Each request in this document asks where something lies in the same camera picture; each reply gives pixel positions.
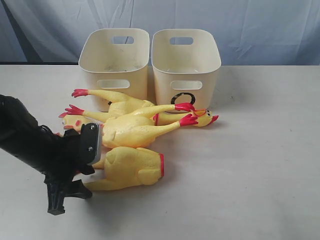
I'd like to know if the whole rubber chicken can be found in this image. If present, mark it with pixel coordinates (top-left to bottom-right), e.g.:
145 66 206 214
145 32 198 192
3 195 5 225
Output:
55 102 199 150
65 88 219 127

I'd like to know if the headless rubber chicken body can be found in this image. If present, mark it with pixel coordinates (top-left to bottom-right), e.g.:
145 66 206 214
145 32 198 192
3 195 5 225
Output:
84 146 165 191

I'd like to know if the blue-white backdrop curtain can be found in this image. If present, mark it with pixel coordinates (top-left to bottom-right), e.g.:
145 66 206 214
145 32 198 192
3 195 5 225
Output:
0 0 320 65

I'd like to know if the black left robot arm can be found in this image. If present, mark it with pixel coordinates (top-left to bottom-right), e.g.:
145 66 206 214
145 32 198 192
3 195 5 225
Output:
0 95 102 216

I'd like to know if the cream bin with black circle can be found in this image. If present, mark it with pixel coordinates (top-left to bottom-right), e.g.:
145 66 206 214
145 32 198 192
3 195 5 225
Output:
151 28 222 109

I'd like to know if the whole rubber chicken front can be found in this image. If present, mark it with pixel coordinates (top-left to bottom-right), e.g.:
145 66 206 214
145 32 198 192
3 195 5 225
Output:
55 102 199 150

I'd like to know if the detached rubber chicken head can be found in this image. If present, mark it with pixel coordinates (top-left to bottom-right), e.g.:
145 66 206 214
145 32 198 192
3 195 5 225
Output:
58 112 97 132

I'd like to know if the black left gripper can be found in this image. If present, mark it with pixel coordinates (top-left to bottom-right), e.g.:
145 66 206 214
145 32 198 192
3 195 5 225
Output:
44 123 102 215

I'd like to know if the cream left plastic bin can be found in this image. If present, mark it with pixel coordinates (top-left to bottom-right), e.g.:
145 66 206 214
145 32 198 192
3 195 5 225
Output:
78 28 150 100

